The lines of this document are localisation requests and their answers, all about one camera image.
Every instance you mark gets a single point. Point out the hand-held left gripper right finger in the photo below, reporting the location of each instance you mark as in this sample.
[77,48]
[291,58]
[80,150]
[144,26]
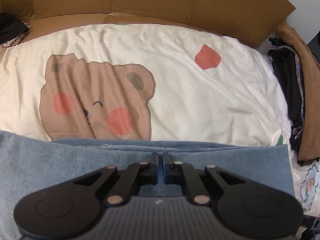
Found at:
[165,171]

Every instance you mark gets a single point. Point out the brown folded towel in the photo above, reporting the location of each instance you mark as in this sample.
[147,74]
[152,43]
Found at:
[307,92]

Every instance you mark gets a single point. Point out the light blue denim pants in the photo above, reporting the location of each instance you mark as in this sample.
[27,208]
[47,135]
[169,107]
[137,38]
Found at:
[62,160]

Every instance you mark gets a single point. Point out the floral cloth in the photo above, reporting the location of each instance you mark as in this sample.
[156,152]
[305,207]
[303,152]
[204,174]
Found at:
[10,43]

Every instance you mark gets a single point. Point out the black cloth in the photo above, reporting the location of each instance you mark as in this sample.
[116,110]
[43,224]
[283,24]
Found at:
[311,227]

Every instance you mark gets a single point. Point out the black folded garment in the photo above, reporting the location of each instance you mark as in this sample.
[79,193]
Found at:
[287,80]

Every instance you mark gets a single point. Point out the brown cardboard sheet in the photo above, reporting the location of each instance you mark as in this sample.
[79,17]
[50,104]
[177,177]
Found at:
[150,0]

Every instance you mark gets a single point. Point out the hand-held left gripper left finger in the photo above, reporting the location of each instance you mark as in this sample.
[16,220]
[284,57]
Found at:
[156,171]

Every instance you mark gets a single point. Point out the cream bear print bed sheet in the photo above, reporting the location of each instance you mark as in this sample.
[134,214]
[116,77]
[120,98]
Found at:
[187,92]

